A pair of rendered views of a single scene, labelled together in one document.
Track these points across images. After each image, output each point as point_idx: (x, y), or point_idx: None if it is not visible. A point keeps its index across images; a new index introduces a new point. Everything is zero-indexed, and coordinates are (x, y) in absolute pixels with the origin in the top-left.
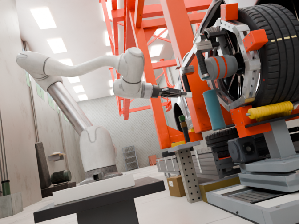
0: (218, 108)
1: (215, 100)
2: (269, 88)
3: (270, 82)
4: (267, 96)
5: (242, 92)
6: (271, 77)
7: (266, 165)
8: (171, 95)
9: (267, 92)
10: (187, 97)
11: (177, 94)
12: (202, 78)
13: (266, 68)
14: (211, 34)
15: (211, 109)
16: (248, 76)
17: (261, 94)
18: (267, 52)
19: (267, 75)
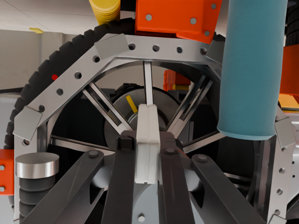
0: (223, 53)
1: (220, 87)
2: (54, 51)
3: (41, 64)
4: (73, 38)
5: (101, 66)
6: (34, 73)
7: None
8: (172, 206)
9: (63, 45)
10: (153, 113)
11: (91, 170)
12: (28, 165)
13: (30, 98)
14: None
15: (240, 54)
16: (38, 95)
17: (84, 47)
18: (10, 130)
19: (35, 81)
